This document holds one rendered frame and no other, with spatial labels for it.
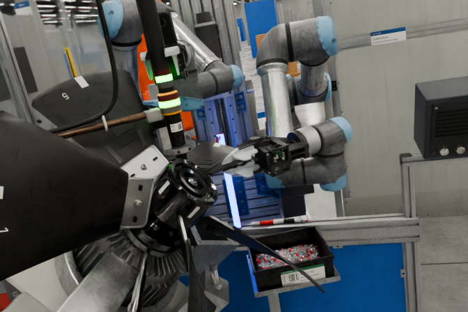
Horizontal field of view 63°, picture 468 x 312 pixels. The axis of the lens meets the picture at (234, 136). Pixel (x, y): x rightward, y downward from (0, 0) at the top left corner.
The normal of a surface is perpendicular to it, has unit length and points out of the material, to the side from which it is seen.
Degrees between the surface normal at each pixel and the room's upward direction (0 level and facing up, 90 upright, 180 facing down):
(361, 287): 90
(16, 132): 68
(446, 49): 90
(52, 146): 74
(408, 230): 90
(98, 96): 47
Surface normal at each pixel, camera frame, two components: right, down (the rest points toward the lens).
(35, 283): 0.63, -0.70
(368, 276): -0.18, 0.29
